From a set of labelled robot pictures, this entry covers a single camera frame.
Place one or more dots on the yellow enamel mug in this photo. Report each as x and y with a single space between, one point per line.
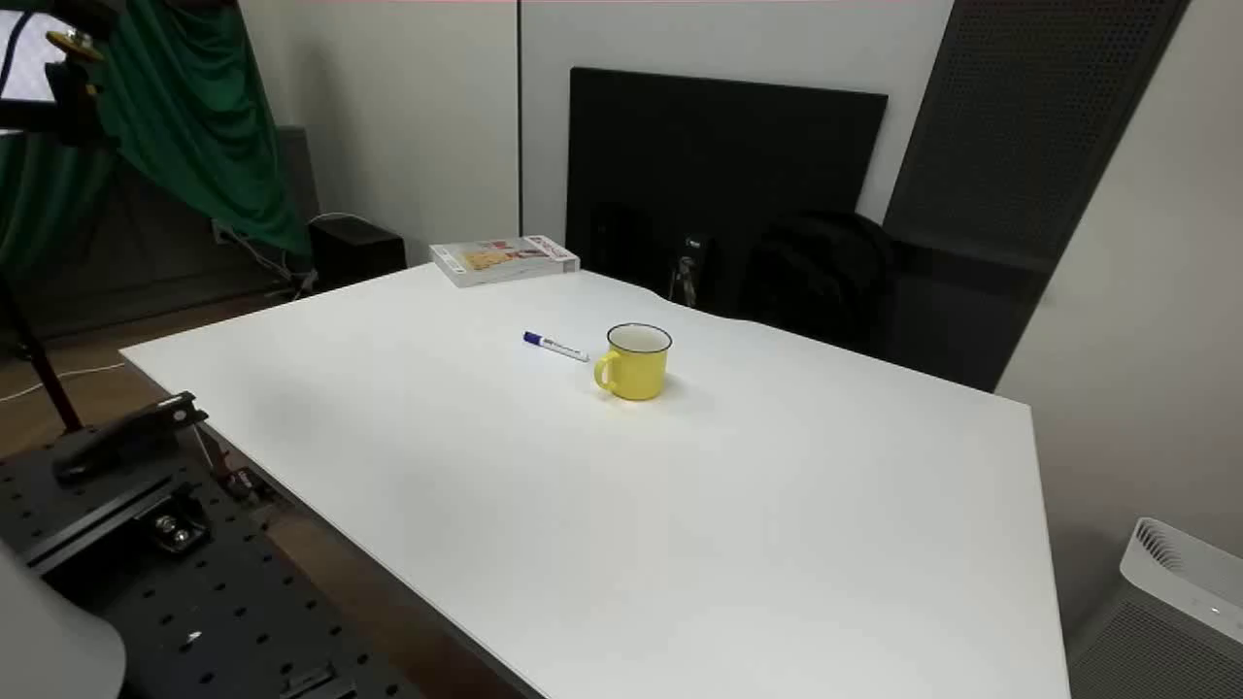
641 379

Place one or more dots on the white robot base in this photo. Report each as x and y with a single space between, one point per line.
43 646

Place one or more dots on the small metal clamp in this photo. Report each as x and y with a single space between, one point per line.
685 274

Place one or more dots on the grey printed paper ream box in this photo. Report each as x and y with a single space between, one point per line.
506 261

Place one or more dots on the black backpack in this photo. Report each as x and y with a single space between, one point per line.
816 278

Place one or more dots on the large black flat panel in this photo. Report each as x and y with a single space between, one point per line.
700 157

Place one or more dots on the black speaker box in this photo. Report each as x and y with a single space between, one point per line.
353 247

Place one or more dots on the metal light stand leg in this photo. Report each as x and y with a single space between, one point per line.
267 261

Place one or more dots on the black table edge clamp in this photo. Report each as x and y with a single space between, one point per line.
129 440

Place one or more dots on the green fabric curtain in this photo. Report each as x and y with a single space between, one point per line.
179 101

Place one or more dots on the black tripod stand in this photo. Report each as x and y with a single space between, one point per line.
40 369

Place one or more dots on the white plastic bin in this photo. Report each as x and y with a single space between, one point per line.
1187 575

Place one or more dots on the bright studio light panel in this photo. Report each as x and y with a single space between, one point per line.
23 58

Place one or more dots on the dark grey wall panel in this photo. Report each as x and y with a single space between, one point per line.
1022 129

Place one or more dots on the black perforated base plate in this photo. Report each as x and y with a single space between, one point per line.
227 614

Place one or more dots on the small black bolted bracket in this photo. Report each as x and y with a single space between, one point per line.
179 528

